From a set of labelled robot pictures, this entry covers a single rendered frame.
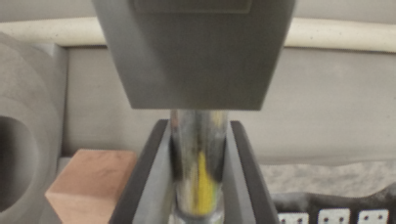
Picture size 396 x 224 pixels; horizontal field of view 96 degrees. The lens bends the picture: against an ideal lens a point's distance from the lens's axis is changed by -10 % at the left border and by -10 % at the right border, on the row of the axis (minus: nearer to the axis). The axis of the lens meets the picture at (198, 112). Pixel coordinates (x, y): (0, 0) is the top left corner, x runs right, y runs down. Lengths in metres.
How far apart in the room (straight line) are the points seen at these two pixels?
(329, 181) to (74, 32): 0.39
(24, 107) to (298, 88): 0.31
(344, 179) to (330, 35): 0.21
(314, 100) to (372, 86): 0.09
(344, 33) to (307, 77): 0.07
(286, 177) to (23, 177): 0.31
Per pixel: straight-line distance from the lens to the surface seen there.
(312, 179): 0.33
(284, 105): 0.28
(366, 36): 0.31
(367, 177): 0.38
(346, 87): 0.33
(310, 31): 0.27
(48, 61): 0.29
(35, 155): 0.26
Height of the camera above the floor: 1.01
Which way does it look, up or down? 85 degrees down
